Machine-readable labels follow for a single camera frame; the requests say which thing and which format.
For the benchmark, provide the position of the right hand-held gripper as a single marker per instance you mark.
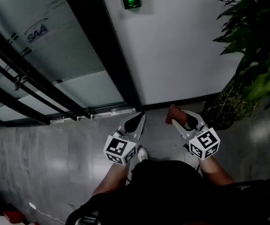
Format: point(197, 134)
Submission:
point(203, 144)

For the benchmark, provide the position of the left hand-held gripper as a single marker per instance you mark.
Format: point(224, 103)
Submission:
point(119, 150)

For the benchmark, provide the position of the brown cloth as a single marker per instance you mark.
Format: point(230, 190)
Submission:
point(175, 114)

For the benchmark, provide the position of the person's right forearm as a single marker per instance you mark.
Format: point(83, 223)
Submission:
point(213, 170)

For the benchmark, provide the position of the person's left forearm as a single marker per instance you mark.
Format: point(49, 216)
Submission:
point(111, 179)

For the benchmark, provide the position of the person's white shoe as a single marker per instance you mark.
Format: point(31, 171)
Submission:
point(143, 154)

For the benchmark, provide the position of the woven plant pot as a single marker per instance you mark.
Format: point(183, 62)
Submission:
point(228, 107)

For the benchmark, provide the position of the person's black clothing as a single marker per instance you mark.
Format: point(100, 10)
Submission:
point(167, 196)

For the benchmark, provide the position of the frosted glass door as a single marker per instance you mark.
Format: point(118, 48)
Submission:
point(55, 43)

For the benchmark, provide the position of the green leafy plant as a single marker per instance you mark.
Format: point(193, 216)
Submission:
point(258, 32)

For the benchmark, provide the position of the metal door latch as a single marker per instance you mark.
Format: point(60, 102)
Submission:
point(21, 80)

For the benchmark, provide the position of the red box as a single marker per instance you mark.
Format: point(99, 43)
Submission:
point(13, 216)

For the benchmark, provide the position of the metal door bottom rail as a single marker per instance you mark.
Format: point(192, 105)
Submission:
point(118, 111)

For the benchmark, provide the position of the glass door with frame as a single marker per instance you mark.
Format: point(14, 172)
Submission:
point(97, 32)

